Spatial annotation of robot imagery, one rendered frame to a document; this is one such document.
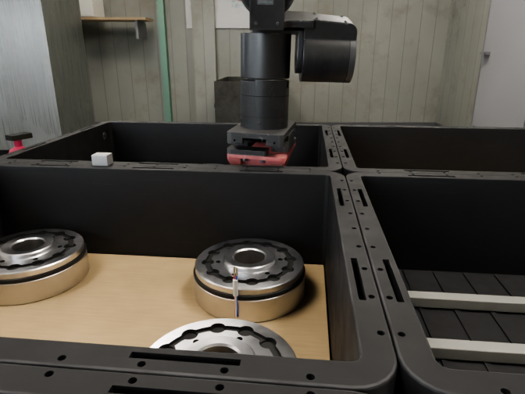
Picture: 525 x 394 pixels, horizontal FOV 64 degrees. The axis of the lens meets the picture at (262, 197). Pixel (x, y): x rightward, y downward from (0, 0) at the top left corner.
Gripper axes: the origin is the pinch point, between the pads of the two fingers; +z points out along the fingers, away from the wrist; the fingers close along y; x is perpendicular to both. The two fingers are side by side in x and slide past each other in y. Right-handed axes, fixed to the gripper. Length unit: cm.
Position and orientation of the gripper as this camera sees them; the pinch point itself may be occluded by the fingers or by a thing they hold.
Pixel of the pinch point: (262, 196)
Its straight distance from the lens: 53.8
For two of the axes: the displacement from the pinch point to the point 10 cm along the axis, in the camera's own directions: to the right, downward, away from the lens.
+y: 2.1, -3.2, 9.2
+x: -9.8, -0.9, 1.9
